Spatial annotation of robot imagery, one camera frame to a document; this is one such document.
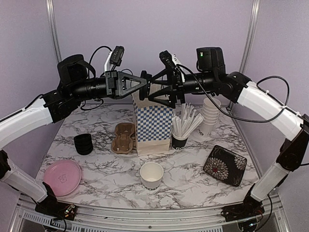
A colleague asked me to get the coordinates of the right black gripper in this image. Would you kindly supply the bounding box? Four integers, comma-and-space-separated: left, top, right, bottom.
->
148, 66, 216, 108

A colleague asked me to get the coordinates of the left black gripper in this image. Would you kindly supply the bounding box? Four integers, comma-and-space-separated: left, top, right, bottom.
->
70, 69, 147, 101

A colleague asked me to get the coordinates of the black plastic cup lid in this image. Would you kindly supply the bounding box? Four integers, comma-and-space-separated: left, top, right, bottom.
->
139, 71, 152, 101

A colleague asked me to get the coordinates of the white paper cup GOOD print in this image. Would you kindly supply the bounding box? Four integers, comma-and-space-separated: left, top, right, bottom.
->
140, 162, 164, 190

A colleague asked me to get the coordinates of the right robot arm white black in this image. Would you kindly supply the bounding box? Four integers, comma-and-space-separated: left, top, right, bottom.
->
148, 47, 309, 217

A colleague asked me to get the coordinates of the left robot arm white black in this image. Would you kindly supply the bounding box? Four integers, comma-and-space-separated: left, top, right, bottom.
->
0, 54, 147, 215

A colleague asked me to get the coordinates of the blue checkered paper bag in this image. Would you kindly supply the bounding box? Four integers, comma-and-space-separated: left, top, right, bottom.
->
132, 93, 175, 156

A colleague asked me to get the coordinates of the white wrapped straws bundle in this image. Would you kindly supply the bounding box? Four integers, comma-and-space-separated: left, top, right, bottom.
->
172, 103, 204, 138

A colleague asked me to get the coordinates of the stack of white paper cups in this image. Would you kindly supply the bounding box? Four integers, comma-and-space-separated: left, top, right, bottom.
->
199, 97, 221, 138

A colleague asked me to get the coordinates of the black cup holding straws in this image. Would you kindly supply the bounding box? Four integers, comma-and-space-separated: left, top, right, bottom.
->
171, 132, 188, 150

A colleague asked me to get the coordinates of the brown cardboard cup carrier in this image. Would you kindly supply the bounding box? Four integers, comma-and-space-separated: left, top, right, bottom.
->
111, 123, 135, 154

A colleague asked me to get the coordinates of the stack of black cup lids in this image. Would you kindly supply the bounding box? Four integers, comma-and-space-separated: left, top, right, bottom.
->
73, 133, 93, 155

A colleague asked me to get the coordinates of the black floral square dish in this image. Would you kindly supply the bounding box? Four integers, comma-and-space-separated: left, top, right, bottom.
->
203, 145, 247, 187

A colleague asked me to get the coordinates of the pink plastic plate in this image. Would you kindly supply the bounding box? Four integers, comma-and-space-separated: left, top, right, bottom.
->
43, 160, 82, 196

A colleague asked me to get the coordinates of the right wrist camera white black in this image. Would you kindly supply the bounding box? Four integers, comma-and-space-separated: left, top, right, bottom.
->
159, 50, 185, 83

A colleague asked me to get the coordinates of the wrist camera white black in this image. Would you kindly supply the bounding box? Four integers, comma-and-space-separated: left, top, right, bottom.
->
104, 46, 125, 72
159, 50, 185, 83

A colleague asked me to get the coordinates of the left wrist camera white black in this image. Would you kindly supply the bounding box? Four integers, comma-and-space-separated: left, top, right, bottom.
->
104, 46, 125, 72

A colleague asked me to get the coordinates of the left aluminium frame post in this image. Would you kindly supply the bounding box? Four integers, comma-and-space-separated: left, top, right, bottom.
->
45, 0, 62, 63

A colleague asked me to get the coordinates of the aluminium frame post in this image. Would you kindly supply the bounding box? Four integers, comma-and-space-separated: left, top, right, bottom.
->
239, 0, 261, 73
45, 0, 62, 63

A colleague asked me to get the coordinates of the right aluminium frame post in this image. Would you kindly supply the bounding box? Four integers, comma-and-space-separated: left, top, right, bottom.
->
239, 0, 261, 73

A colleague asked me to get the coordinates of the aluminium front rail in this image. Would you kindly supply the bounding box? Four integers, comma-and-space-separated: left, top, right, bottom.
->
8, 195, 290, 232

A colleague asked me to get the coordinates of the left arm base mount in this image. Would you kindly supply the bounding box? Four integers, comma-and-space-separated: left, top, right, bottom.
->
35, 182, 77, 221

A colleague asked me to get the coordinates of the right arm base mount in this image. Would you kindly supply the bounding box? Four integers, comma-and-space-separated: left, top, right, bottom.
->
221, 187, 265, 222

